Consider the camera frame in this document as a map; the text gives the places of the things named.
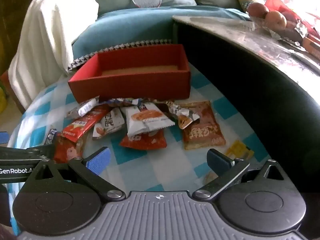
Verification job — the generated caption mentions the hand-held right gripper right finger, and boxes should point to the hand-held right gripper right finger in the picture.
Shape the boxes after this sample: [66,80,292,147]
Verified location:
[192,149,297,202]

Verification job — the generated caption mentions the silver white snack packet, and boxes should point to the silver white snack packet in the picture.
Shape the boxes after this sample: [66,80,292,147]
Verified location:
[66,97,100,119]

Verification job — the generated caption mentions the red packet pink character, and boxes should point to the red packet pink character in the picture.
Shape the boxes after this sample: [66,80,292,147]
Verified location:
[53,132,87,164]

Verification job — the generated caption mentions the blue white checked cloth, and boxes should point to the blue white checked cloth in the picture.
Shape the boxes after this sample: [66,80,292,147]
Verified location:
[7,64,274,235]

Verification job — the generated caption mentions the yellow snack packet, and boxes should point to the yellow snack packet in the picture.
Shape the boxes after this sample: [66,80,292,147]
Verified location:
[226,140,255,161]

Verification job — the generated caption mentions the white packet orange picture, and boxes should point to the white packet orange picture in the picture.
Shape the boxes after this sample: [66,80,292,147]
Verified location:
[125,104,175,138]

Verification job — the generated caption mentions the large orange clear packet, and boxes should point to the large orange clear packet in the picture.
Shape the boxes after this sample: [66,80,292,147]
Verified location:
[182,101,227,151]

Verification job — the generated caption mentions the grey marble coffee table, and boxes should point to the grey marble coffee table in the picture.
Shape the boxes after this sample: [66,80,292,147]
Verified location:
[172,15,320,200]

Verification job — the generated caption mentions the red apple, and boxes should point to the red apple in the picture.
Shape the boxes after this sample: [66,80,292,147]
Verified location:
[265,11,287,31]
[247,2,270,20]
[285,11,300,28]

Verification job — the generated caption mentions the brown box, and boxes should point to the brown box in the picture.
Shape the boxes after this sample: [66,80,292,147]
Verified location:
[302,37,320,59]

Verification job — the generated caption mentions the white packet nut picture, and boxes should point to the white packet nut picture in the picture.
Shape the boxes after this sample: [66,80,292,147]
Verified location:
[92,107,125,140]

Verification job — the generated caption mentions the red cardboard box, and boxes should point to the red cardboard box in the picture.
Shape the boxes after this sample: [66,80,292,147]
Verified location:
[68,44,192,103]

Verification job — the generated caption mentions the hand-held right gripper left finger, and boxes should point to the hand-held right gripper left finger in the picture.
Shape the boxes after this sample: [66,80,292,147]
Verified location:
[25,147,126,202]

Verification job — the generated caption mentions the silver brown crinkled packet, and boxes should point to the silver brown crinkled packet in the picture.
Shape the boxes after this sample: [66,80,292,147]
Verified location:
[167,101,200,130]

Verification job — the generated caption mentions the long red snack packet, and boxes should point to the long red snack packet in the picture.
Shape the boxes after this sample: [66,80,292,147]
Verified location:
[61,104,112,143]

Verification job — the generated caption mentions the teal quilt houndstooth trim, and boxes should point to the teal quilt houndstooth trim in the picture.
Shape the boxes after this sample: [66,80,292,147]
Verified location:
[67,6,250,72]

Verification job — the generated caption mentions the white blanket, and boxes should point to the white blanket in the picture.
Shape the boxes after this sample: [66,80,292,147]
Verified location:
[8,0,100,114]

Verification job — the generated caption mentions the blue white snack packet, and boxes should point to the blue white snack packet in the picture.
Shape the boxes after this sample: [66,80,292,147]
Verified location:
[100,97,140,108]

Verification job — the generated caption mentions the glass fruit bowl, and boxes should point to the glass fruit bowl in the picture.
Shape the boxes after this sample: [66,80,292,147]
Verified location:
[250,15,304,43]

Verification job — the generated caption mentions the yellow object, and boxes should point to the yellow object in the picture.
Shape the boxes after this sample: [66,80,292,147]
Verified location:
[0,80,7,114]

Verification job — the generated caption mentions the red packet white letters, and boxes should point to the red packet white letters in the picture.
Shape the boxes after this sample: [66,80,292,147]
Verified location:
[119,129,167,151]

